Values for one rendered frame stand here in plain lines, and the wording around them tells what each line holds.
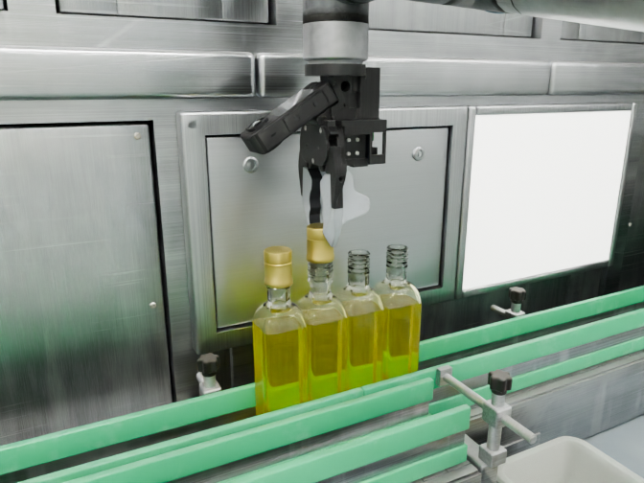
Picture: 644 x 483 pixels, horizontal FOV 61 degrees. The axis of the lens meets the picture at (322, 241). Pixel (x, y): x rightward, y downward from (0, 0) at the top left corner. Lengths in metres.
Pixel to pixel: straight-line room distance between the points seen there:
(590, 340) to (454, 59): 0.52
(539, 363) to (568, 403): 0.10
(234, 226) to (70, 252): 0.21
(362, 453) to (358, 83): 0.42
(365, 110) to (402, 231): 0.30
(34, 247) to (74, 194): 0.08
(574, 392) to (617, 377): 0.11
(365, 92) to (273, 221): 0.24
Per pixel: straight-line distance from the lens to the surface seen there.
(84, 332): 0.81
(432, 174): 0.92
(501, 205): 1.03
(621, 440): 1.15
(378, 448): 0.67
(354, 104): 0.66
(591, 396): 1.07
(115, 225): 0.77
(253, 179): 0.76
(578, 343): 1.01
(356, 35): 0.63
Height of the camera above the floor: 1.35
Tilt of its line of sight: 16 degrees down
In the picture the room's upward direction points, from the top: straight up
